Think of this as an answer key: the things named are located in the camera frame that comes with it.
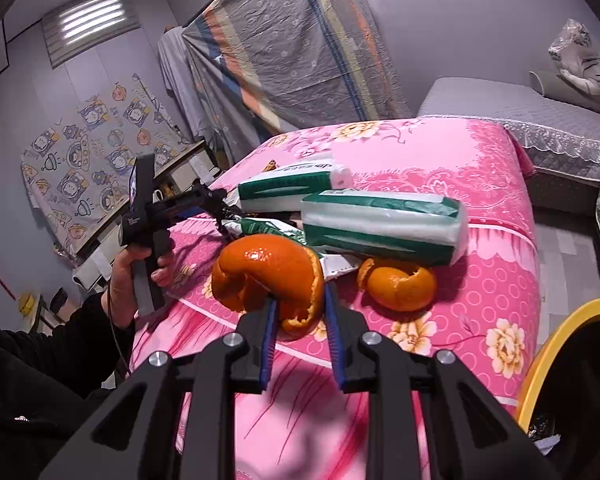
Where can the green white tissue pack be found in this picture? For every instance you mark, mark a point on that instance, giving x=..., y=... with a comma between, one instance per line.
x=380, y=225
x=280, y=190

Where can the large orange peel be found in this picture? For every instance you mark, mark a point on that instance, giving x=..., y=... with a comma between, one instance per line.
x=260, y=265

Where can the window blind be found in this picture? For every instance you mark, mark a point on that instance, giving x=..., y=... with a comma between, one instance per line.
x=90, y=20

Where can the yellow rimmed bin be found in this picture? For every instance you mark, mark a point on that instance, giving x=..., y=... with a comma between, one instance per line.
x=535, y=375

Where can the plush tiger toy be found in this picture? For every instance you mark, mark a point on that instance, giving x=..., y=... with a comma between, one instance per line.
x=580, y=60

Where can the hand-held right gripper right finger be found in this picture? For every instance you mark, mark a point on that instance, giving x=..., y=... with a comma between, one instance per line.
x=336, y=345

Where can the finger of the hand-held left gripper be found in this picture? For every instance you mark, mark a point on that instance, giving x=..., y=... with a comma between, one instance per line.
x=223, y=212

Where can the orange snack wrapper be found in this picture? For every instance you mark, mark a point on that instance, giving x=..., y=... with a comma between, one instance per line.
x=272, y=166

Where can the small yellow object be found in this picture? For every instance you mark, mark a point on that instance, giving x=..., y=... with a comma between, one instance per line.
x=26, y=304

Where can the person's left forearm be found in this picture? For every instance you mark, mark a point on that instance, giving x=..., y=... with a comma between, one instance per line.
x=55, y=345

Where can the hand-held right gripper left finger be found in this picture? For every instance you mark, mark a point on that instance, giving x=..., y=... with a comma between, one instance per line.
x=266, y=350

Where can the cartoon printed cloth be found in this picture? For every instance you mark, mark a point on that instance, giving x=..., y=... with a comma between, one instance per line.
x=80, y=160

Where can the person's left hand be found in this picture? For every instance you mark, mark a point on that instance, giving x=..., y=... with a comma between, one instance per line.
x=122, y=290

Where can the green white wrapper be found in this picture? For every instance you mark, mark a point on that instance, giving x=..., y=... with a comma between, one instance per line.
x=260, y=225

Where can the striped hanging sheet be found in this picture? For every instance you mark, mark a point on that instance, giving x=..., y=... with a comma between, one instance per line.
x=290, y=50

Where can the grey hanging garment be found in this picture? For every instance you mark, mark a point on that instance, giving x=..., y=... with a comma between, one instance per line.
x=175, y=70

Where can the small orange peel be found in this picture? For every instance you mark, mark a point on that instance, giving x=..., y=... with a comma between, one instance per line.
x=400, y=287

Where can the grey quilted bed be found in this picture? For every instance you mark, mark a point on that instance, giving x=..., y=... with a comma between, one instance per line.
x=505, y=100

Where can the pink floral blanket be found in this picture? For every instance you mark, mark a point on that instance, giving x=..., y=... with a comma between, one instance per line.
x=480, y=270

